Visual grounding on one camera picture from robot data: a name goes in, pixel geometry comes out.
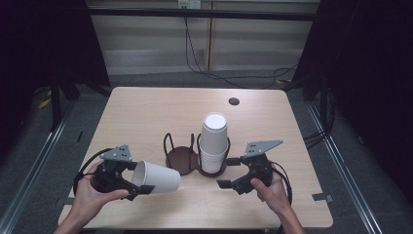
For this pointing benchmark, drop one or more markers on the white paper cup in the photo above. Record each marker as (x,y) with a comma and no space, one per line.
(159,178)

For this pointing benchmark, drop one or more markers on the stack of white cups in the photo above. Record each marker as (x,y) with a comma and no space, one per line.
(212,143)

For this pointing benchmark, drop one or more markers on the grey tape strip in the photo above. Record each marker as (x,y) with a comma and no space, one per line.
(322,197)

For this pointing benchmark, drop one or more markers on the black metal stand leg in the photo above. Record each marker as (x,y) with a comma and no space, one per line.
(56,104)

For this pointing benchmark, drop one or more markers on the person's left hand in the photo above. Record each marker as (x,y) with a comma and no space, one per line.
(89,200)

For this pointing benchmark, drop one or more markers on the black horizontal metal bar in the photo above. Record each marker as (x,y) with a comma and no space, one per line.
(201,13)

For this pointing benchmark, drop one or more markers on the aluminium floor rail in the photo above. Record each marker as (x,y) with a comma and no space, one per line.
(29,182)
(347,162)

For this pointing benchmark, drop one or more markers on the white wall socket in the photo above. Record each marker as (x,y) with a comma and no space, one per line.
(190,4)

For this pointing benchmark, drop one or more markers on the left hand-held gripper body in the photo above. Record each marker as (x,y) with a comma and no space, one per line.
(112,172)

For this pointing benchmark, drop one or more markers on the dark curtain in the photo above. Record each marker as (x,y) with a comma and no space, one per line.
(39,42)
(367,65)

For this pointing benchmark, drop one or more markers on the person's right hand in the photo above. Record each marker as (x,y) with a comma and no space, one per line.
(274,195)

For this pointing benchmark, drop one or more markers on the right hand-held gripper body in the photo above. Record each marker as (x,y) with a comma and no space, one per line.
(258,167)

